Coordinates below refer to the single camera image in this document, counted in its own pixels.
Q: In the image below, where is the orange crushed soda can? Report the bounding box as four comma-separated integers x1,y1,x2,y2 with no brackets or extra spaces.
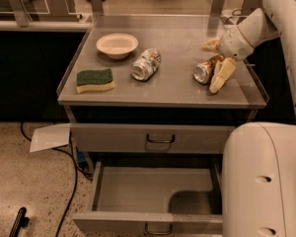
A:
193,54,225,85

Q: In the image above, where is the white paper bowl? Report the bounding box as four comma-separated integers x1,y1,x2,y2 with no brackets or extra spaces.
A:
96,34,138,59

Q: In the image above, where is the green yellow sponge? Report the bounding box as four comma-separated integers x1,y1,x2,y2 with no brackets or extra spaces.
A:
76,68,114,94

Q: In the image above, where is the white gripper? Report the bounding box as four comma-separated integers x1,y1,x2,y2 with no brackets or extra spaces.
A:
200,25,254,94

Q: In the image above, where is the white paper sheet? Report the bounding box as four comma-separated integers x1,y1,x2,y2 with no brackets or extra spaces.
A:
30,123,70,152

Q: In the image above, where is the grey metal drawer cabinet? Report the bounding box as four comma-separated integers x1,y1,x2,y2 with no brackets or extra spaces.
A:
56,14,269,183

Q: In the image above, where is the black object on floor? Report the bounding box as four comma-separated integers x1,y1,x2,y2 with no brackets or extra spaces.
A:
9,207,30,237

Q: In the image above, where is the black floor cable left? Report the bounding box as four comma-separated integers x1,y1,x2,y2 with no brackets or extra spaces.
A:
20,121,94,237

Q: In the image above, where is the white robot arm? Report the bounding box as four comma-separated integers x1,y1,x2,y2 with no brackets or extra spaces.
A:
201,0,296,237

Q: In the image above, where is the open middle drawer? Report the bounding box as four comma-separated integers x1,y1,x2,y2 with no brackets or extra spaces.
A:
73,162,223,235

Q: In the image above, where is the closed upper drawer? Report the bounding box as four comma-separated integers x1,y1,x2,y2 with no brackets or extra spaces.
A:
71,123,235,154

